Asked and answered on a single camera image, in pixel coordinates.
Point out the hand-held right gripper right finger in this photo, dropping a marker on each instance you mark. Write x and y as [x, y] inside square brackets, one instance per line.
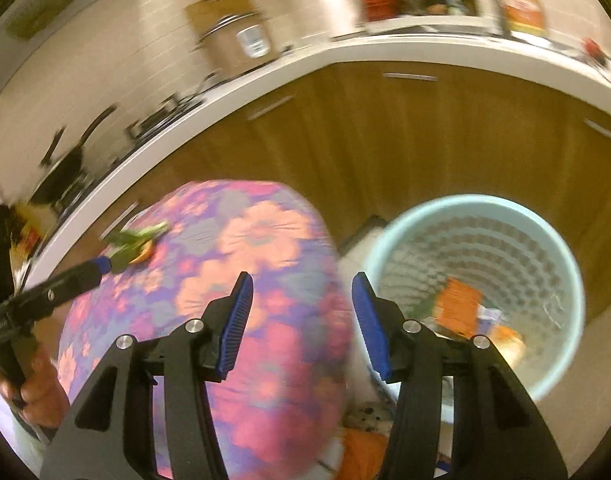
[373, 330]

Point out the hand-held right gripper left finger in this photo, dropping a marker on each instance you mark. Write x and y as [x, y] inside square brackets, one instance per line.
[235, 330]

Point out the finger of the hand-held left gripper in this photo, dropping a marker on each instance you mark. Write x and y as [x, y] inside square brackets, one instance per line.
[60, 290]

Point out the green orange wrapper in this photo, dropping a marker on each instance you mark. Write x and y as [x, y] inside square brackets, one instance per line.
[130, 247]

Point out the light green plastic wastebasket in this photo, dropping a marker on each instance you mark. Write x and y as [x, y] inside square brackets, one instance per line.
[535, 240]

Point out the person's left hand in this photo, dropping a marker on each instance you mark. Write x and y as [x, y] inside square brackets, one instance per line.
[45, 395]

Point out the orange snack packet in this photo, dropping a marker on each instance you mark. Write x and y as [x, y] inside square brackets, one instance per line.
[458, 305]

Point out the black wok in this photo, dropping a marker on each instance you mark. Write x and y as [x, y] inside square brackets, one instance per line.
[60, 175]

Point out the orange plastic bag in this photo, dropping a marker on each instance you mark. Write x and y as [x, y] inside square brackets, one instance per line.
[365, 455]

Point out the wooden kitchen cabinet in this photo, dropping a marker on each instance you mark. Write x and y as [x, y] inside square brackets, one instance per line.
[385, 150]

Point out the black gas stove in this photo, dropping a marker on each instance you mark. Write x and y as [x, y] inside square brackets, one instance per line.
[160, 117]

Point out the grey range hood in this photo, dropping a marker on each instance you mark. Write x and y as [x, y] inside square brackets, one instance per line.
[40, 10]

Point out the steel rice cooker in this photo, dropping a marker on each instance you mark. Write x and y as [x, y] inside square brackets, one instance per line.
[235, 45]

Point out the white kitchen countertop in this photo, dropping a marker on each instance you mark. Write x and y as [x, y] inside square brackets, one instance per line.
[435, 50]

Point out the red bowl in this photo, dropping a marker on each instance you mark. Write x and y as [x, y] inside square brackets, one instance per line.
[380, 5]

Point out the yellow plastic jar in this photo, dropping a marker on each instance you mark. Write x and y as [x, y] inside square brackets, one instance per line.
[523, 7]

